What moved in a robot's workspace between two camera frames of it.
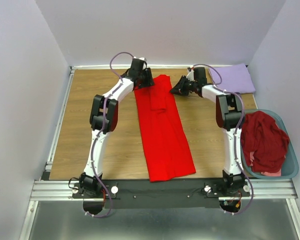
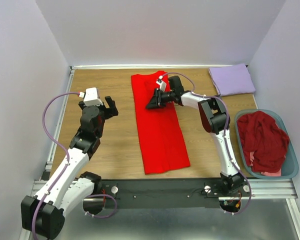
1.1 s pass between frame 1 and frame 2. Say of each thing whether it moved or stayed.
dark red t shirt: stayed
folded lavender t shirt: stayed
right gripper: moved
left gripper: moved
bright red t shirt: moved
